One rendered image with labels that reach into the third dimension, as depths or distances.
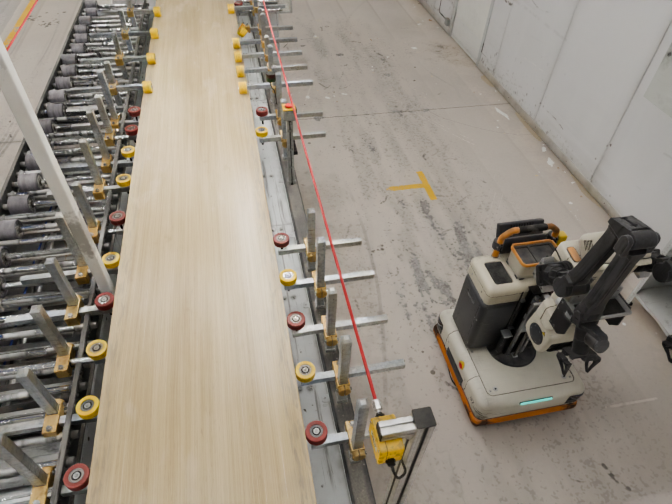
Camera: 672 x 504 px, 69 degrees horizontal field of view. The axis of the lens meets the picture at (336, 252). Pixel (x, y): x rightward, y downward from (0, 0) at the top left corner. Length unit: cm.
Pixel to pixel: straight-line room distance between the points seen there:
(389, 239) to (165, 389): 226
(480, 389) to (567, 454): 61
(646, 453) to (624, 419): 20
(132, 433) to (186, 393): 22
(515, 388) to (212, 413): 162
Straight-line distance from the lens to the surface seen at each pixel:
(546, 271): 206
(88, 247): 227
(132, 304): 228
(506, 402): 278
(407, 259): 362
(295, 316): 210
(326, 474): 209
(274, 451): 182
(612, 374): 349
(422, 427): 99
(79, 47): 479
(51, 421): 215
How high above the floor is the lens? 259
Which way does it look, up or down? 46 degrees down
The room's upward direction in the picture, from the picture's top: 3 degrees clockwise
